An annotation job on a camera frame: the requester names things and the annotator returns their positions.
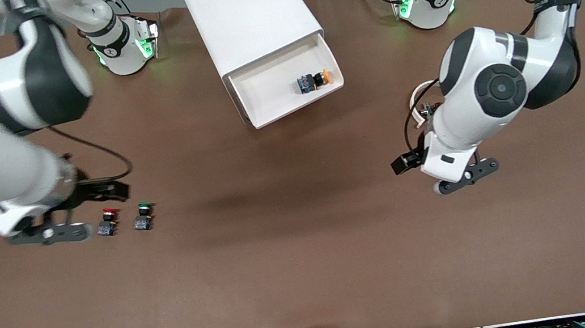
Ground yellow push button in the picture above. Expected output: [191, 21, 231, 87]
[296, 69, 333, 95]

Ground red push button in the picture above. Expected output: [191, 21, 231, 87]
[94, 207, 123, 238]

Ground green push button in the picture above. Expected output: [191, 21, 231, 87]
[131, 201, 158, 233]

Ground brown table mat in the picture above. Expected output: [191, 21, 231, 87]
[0, 0, 585, 328]

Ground white curved plastic ring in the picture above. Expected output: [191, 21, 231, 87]
[407, 79, 444, 127]

